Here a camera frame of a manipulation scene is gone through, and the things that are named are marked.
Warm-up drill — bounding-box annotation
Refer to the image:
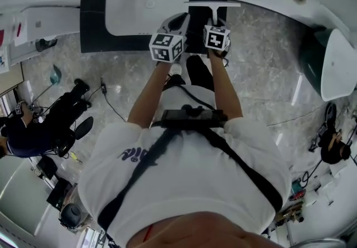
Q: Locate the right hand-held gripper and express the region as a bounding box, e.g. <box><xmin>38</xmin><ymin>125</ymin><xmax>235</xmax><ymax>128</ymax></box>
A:
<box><xmin>203</xmin><ymin>17</ymin><xmax>232</xmax><ymax>52</ymax></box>

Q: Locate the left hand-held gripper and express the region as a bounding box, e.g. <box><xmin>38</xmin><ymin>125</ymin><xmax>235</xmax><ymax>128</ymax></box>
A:
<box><xmin>148</xmin><ymin>12</ymin><xmax>192</xmax><ymax>64</ymax></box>

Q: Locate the white squeegee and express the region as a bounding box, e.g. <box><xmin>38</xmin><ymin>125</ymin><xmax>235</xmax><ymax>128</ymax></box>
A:
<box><xmin>183</xmin><ymin>1</ymin><xmax>242</xmax><ymax>27</ymax></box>

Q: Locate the person's right forearm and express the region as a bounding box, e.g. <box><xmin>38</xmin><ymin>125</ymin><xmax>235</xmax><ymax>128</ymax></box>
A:
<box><xmin>208</xmin><ymin>47</ymin><xmax>244</xmax><ymax>121</ymax></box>

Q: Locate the person's left forearm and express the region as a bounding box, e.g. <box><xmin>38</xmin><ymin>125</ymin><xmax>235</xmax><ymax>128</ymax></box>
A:
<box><xmin>127</xmin><ymin>60</ymin><xmax>173</xmax><ymax>130</ymax></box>

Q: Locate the white sink basin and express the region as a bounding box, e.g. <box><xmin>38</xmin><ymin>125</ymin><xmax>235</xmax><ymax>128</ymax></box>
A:
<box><xmin>105</xmin><ymin>0</ymin><xmax>191</xmax><ymax>37</ymax></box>

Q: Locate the person's white shoe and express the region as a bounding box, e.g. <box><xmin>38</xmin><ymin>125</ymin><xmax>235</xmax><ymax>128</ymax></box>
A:
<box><xmin>170</xmin><ymin>62</ymin><xmax>184</xmax><ymax>76</ymax></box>

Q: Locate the person's black trouser leg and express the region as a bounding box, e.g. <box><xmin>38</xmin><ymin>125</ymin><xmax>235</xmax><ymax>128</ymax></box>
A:
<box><xmin>185</xmin><ymin>55</ymin><xmax>216</xmax><ymax>93</ymax></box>

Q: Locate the dark vanity countertop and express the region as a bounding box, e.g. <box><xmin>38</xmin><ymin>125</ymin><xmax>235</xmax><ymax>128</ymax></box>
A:
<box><xmin>80</xmin><ymin>0</ymin><xmax>229</xmax><ymax>54</ymax></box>

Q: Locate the black chest box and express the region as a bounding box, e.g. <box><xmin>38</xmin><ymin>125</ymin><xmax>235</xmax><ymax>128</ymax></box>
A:
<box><xmin>161</xmin><ymin>108</ymin><xmax>229</xmax><ymax>128</ymax></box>

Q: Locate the black round stool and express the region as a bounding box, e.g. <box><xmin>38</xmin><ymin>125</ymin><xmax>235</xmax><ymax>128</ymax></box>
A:
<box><xmin>74</xmin><ymin>116</ymin><xmax>94</xmax><ymax>141</ymax></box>

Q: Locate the white t-shirt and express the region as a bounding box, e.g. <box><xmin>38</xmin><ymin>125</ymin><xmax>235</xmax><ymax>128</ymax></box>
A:
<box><xmin>78</xmin><ymin>84</ymin><xmax>292</xmax><ymax>245</ymax></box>

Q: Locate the teal power tool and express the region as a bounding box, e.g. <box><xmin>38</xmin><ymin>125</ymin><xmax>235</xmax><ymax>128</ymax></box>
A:
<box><xmin>291</xmin><ymin>179</ymin><xmax>307</xmax><ymax>201</ymax></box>

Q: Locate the person's chin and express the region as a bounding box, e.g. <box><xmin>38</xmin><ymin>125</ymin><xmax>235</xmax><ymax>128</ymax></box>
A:
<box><xmin>127</xmin><ymin>210</ymin><xmax>279</xmax><ymax>248</ymax></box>

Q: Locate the black body cable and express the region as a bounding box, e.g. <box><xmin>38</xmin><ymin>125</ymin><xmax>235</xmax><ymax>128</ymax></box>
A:
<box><xmin>166</xmin><ymin>73</ymin><xmax>216</xmax><ymax>110</ymax></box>

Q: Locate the black floor cable with adapter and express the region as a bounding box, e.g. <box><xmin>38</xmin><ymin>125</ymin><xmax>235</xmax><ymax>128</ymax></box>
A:
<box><xmin>88</xmin><ymin>77</ymin><xmax>128</xmax><ymax>123</ymax></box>

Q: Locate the dark green basin pedestal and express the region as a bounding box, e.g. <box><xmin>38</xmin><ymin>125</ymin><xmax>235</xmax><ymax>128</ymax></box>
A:
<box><xmin>298</xmin><ymin>27</ymin><xmax>335</xmax><ymax>98</ymax></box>

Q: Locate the white pedestal basin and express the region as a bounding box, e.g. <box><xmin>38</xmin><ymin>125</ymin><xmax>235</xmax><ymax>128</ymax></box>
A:
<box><xmin>320</xmin><ymin>28</ymin><xmax>357</xmax><ymax>103</ymax></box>

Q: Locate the black chest strap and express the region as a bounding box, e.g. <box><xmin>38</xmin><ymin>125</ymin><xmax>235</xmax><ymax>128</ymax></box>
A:
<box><xmin>97</xmin><ymin>127</ymin><xmax>283</xmax><ymax>230</ymax></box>

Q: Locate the black camera rig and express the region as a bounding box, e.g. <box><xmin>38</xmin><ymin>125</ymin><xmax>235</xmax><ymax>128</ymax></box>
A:
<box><xmin>59</xmin><ymin>202</ymin><xmax>84</xmax><ymax>232</ymax></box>

